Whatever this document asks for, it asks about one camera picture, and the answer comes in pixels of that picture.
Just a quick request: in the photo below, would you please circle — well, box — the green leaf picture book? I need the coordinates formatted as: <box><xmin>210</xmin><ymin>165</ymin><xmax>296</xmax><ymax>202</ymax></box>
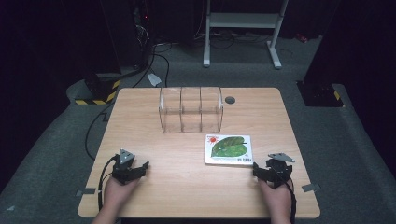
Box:
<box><xmin>204</xmin><ymin>133</ymin><xmax>254</xmax><ymax>166</ymax></box>

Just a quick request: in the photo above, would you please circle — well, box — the clear acrylic divided organizer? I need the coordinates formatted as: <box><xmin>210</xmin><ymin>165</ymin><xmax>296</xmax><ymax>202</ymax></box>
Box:
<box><xmin>158</xmin><ymin>86</ymin><xmax>225</xmax><ymax>134</ymax></box>

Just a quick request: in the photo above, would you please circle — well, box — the white metal stand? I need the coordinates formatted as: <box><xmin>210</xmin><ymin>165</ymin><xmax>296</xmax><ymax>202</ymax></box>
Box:
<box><xmin>203</xmin><ymin>0</ymin><xmax>290</xmax><ymax>70</ymax></box>

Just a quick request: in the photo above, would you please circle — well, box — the black floor cable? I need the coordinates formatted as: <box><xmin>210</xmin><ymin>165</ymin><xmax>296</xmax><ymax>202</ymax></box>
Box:
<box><xmin>84</xmin><ymin>102</ymin><xmax>116</xmax><ymax>161</ymax></box>
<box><xmin>132</xmin><ymin>46</ymin><xmax>157</xmax><ymax>89</ymax></box>
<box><xmin>153</xmin><ymin>52</ymin><xmax>171</xmax><ymax>89</ymax></box>

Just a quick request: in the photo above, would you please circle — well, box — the grey flat floor plug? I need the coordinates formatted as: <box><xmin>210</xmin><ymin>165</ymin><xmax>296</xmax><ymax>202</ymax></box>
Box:
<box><xmin>147</xmin><ymin>73</ymin><xmax>163</xmax><ymax>88</ymax></box>

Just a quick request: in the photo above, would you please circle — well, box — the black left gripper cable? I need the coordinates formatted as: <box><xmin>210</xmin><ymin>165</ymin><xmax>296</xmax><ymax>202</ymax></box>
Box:
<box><xmin>97</xmin><ymin>155</ymin><xmax>121</xmax><ymax>213</ymax></box>

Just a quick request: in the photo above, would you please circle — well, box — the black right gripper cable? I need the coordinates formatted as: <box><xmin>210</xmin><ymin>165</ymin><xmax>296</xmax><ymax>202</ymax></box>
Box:
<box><xmin>274</xmin><ymin>167</ymin><xmax>298</xmax><ymax>224</ymax></box>

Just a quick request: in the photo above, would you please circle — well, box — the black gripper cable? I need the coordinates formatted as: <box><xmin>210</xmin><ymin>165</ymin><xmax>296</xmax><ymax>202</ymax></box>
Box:
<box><xmin>97</xmin><ymin>155</ymin><xmax>121</xmax><ymax>213</ymax></box>
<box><xmin>274</xmin><ymin>167</ymin><xmax>298</xmax><ymax>224</ymax></box>

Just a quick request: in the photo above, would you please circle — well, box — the person's left hand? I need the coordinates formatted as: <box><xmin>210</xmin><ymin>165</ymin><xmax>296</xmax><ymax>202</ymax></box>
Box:
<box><xmin>103</xmin><ymin>176</ymin><xmax>142</xmax><ymax>217</ymax></box>

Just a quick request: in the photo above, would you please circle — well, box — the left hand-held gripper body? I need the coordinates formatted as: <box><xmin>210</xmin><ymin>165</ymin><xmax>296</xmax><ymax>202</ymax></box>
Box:
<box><xmin>111</xmin><ymin>148</ymin><xmax>140</xmax><ymax>186</ymax></box>

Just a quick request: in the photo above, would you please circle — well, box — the grey tape piece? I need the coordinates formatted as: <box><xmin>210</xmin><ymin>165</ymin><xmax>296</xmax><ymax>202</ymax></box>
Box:
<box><xmin>301</xmin><ymin>183</ymin><xmax>321</xmax><ymax>193</ymax></box>
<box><xmin>76</xmin><ymin>188</ymin><xmax>97</xmax><ymax>198</ymax></box>

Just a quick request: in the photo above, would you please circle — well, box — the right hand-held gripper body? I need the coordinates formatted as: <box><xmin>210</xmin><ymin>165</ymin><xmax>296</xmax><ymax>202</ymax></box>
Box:
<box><xmin>263</xmin><ymin>152</ymin><xmax>296</xmax><ymax>189</ymax></box>

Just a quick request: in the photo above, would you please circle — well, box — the black yellow striped base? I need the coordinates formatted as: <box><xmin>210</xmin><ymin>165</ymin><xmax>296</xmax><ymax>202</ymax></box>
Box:
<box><xmin>296</xmin><ymin>80</ymin><xmax>346</xmax><ymax>108</ymax></box>
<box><xmin>74</xmin><ymin>72</ymin><xmax>121</xmax><ymax>106</ymax></box>

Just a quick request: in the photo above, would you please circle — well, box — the dark computer tower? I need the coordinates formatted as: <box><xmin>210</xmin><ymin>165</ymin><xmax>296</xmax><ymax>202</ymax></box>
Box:
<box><xmin>100</xmin><ymin>0</ymin><xmax>154</xmax><ymax>70</ymax></box>

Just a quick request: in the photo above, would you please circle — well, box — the person's right hand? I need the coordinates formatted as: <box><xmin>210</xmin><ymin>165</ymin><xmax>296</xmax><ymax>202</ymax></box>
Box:
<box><xmin>257</xmin><ymin>178</ymin><xmax>294</xmax><ymax>217</ymax></box>

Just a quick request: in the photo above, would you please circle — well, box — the bundle of dark cables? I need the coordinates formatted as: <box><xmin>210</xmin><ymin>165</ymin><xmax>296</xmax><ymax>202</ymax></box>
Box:
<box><xmin>193</xmin><ymin>28</ymin><xmax>273</xmax><ymax>50</ymax></box>

